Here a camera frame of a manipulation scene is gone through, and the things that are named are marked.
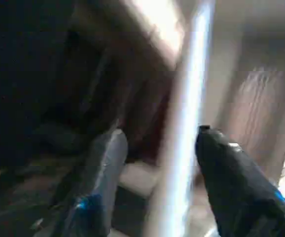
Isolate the grey curtain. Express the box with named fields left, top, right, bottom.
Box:
left=216, top=64, right=285, bottom=188

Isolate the white plastic table leg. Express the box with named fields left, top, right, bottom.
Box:
left=142, top=0, right=217, bottom=237

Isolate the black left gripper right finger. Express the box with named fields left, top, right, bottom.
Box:
left=195, top=125, right=285, bottom=237

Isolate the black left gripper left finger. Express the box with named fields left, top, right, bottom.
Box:
left=32, top=128, right=129, bottom=237

